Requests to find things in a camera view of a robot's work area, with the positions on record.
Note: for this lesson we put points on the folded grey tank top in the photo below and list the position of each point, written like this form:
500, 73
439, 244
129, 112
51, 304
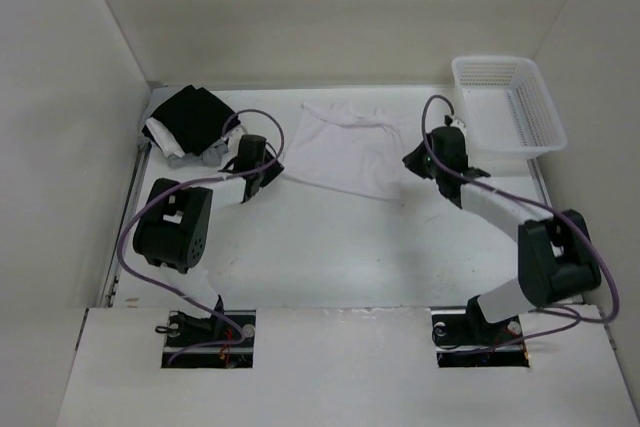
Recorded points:
211, 157

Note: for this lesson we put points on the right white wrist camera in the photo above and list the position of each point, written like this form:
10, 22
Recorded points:
455, 122

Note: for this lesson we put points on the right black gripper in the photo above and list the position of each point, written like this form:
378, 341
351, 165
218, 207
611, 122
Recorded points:
412, 162

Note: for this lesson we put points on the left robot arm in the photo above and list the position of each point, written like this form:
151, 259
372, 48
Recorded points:
172, 234

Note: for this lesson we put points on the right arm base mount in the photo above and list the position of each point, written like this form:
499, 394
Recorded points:
459, 345

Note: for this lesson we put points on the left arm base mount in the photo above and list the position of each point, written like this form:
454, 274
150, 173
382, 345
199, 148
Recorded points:
208, 343

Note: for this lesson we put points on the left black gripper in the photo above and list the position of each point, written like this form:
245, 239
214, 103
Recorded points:
273, 171

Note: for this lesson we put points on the white tank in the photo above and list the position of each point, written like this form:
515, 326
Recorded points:
164, 139
338, 148

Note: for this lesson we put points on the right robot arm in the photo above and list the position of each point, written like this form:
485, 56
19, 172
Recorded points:
555, 257

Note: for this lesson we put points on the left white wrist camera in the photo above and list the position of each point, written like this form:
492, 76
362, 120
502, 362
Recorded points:
234, 136

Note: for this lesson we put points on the folded white tank top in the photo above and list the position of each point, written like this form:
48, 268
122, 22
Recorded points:
164, 139

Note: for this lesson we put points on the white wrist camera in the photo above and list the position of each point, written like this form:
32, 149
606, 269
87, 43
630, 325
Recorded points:
455, 122
234, 136

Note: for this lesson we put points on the folded black tank top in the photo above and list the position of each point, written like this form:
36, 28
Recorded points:
196, 118

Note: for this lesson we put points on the white plastic basket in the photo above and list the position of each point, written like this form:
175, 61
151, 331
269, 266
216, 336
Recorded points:
507, 108

